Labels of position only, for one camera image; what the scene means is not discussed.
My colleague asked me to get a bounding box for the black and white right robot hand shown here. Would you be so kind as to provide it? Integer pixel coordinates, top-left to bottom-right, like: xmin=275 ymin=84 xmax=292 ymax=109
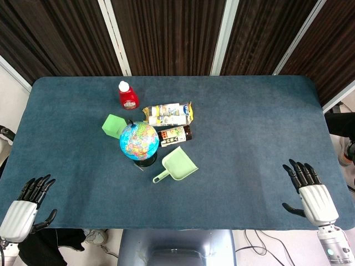
xmin=282 ymin=158 xmax=340 ymax=228

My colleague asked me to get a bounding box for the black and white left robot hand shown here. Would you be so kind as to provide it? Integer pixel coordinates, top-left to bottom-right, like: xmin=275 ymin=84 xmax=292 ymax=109
xmin=0 ymin=174 xmax=58 ymax=243

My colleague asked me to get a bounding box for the small globe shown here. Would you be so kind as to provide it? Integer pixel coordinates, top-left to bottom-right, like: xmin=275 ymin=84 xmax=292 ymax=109
xmin=119 ymin=119 xmax=160 ymax=168

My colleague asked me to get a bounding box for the black fabric heap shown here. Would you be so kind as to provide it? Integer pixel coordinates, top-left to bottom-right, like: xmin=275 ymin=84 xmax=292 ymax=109
xmin=17 ymin=228 xmax=87 ymax=266

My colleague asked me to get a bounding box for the grey and orange sneaker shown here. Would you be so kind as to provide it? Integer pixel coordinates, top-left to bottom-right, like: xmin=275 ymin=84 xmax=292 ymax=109
xmin=337 ymin=137 xmax=355 ymax=167

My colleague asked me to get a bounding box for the white sneaker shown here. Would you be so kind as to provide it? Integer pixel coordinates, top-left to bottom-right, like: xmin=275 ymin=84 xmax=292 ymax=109
xmin=83 ymin=229 xmax=109 ymax=245

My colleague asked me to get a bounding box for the black trouser leg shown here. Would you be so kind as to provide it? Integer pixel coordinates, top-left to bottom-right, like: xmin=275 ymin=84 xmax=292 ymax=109
xmin=323 ymin=110 xmax=355 ymax=139

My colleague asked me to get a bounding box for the black chair armrest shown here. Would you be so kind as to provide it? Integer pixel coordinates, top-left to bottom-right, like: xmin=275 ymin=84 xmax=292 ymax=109
xmin=0 ymin=125 xmax=17 ymax=145

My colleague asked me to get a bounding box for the blue table cloth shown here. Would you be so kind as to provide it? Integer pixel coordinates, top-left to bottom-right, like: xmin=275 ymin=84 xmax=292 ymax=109
xmin=0 ymin=75 xmax=355 ymax=232

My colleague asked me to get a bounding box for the green cube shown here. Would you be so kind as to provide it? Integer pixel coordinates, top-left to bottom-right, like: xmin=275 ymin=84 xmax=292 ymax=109
xmin=102 ymin=114 xmax=128 ymax=139

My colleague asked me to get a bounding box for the light green plastic dustpan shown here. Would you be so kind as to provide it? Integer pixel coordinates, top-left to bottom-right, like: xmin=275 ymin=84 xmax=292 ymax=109
xmin=152 ymin=146 xmax=200 ymax=185

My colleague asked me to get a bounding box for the grey robot torso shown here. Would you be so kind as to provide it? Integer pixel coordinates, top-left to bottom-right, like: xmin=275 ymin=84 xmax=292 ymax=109
xmin=117 ymin=229 xmax=237 ymax=266

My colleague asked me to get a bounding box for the dark brown slatted partition panel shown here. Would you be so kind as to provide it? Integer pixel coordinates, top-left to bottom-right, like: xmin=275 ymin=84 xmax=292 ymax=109
xmin=0 ymin=0 xmax=123 ymax=85
xmin=220 ymin=0 xmax=320 ymax=76
xmin=279 ymin=0 xmax=355 ymax=108
xmin=110 ymin=0 xmax=227 ymax=77

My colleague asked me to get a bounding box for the dark tea bottle with label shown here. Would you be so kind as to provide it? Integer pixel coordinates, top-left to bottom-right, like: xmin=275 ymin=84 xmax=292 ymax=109
xmin=157 ymin=124 xmax=193 ymax=148

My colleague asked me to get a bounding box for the red bottle with white cap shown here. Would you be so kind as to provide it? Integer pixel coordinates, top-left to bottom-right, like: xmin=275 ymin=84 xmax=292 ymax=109
xmin=118 ymin=80 xmax=140 ymax=110

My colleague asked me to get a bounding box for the yellow and white snack package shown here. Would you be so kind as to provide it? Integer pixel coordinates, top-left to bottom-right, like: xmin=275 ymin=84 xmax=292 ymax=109
xmin=142 ymin=101 xmax=194 ymax=127

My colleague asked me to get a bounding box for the black cable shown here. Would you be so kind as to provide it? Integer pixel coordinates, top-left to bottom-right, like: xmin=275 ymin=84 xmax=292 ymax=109
xmin=235 ymin=229 xmax=268 ymax=255
xmin=254 ymin=229 xmax=295 ymax=266

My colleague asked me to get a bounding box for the white partition frame post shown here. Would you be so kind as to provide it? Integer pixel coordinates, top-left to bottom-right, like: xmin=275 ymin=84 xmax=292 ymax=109
xmin=321 ymin=81 xmax=355 ymax=114
xmin=0 ymin=54 xmax=33 ymax=93
xmin=272 ymin=0 xmax=327 ymax=76
xmin=97 ymin=0 xmax=133 ymax=76
xmin=210 ymin=0 xmax=241 ymax=76

